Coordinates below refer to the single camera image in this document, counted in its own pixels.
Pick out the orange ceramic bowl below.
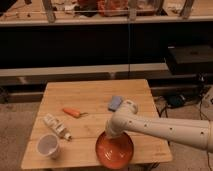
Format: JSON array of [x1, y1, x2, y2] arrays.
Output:
[[95, 132, 134, 170]]

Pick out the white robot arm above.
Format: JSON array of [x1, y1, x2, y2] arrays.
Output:
[[105, 100, 213, 153]]

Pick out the blue sponge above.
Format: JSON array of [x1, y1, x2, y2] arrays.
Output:
[[108, 96, 123, 111]]

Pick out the orange toy carrot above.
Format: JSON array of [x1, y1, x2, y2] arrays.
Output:
[[62, 107, 86, 118]]

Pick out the white tube with label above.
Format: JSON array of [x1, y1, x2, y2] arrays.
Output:
[[43, 114, 72, 141]]

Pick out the black power adapter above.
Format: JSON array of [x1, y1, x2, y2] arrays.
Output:
[[166, 95, 185, 108]]

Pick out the red object on bench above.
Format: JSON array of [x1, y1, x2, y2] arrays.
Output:
[[97, 0, 128, 16]]

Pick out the black box on shelf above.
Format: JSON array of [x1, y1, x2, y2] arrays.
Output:
[[165, 45, 213, 75]]

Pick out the white paper cup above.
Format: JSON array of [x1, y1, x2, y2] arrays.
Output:
[[37, 134, 60, 159]]

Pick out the black cable on floor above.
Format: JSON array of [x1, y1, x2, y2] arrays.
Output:
[[198, 99, 205, 121]]

